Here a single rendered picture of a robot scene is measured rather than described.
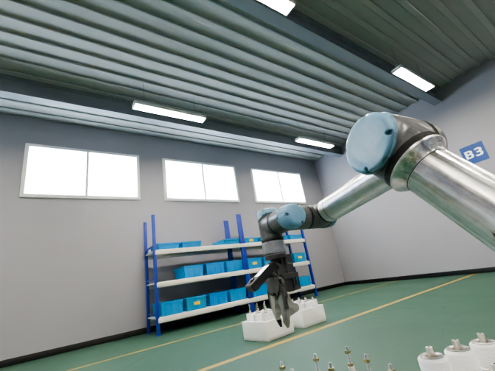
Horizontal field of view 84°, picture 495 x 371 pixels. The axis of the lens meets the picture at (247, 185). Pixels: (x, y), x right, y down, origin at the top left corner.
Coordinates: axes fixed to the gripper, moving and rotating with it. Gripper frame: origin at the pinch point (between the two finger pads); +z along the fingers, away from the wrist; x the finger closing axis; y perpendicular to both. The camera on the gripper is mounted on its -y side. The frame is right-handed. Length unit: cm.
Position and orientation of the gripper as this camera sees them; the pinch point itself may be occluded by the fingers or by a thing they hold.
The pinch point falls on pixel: (281, 322)
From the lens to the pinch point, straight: 92.9
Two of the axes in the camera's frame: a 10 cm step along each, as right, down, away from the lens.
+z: 1.5, 9.3, -3.2
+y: 8.9, 0.1, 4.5
